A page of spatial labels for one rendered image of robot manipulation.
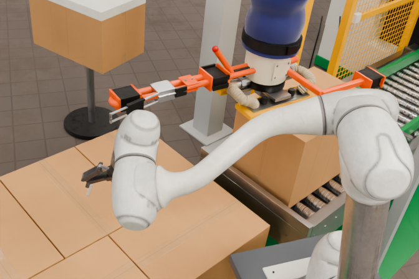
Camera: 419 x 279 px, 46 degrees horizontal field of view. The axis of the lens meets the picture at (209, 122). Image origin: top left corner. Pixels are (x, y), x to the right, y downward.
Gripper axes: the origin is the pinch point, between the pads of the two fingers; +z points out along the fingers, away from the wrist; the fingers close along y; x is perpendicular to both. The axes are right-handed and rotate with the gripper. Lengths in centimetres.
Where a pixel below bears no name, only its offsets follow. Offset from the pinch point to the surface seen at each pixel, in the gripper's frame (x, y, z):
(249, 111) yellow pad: -45, -41, -7
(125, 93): -30.0, 4.5, -13.1
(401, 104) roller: -150, -175, 56
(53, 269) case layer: 5, 9, 59
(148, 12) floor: -349, -10, 221
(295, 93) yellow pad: -61, -60, -8
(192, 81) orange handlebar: -43.9, -16.5, -13.8
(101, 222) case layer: -22, -4, 64
